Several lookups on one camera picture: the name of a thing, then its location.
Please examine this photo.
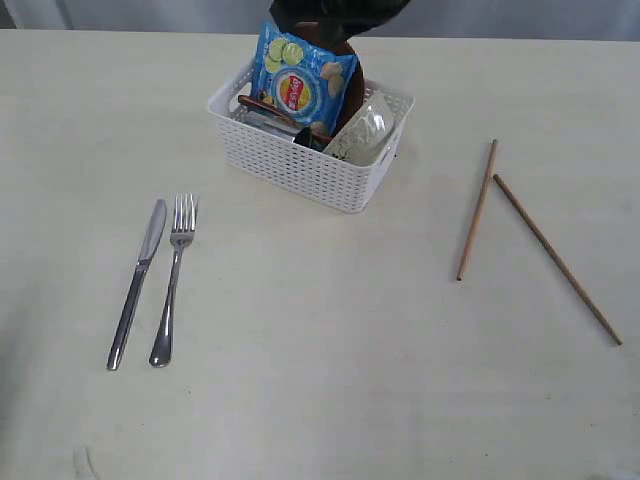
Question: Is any brown wooden plate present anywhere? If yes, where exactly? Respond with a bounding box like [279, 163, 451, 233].
[292, 22, 365, 134]

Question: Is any silver metal fork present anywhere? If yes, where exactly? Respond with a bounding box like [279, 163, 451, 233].
[149, 193, 198, 368]

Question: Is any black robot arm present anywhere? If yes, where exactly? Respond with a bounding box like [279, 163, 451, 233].
[269, 0, 409, 44]

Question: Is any brown wooden spoon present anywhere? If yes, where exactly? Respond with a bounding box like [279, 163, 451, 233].
[237, 95, 332, 144]

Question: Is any stainless steel cup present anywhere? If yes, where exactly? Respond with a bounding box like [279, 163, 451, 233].
[243, 111, 326, 151]

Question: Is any white plastic woven basket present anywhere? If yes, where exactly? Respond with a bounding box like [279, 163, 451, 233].
[207, 60, 415, 213]

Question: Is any brown wooden chopstick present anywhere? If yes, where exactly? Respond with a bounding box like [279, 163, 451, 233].
[493, 174, 623, 346]
[456, 139, 499, 282]

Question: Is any blue chips bag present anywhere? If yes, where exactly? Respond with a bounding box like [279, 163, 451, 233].
[250, 21, 358, 134]

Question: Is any white patterned ceramic bowl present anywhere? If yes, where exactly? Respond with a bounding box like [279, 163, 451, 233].
[323, 92, 395, 167]

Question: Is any silver metal knife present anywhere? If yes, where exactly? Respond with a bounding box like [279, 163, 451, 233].
[106, 199, 167, 371]

